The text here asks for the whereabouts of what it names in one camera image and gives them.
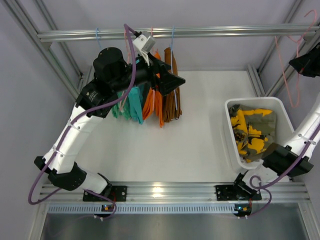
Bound brown trousers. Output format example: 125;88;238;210
162;47;182;123

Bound blue hanger with brown trousers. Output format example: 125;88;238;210
170;25;179;111

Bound camouflage yellow trousers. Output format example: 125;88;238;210
228;104;277;163

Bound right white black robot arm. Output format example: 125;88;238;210
228;98;320;200

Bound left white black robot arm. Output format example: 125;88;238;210
34;47;186;197

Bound orange trousers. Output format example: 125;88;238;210
141;48;166;128

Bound teal trousers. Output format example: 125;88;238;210
127;87;144;125

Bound green patterned trousers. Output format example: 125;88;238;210
111;96;131;120

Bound pink hanger with teal trousers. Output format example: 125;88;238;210
119;32;132;113

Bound blue hanger far left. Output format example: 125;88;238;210
95;27;102;51

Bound white plastic bin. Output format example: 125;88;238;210
222;97;294;173

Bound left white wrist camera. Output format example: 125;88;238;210
133;31;156;66

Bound aluminium hanging rail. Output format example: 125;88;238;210
38;23;320;43

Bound aluminium frame right posts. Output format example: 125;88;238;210
247;0;320;101

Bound aluminium frame posts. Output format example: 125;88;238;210
247;0;320;101
0;0;83;99

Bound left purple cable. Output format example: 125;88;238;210
27;23;141;221

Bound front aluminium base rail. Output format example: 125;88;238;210
37;181;311;203

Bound slotted grey cable duct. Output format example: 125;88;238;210
47;202;241;215

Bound aluminium frame left posts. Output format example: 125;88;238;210
0;0;83;99

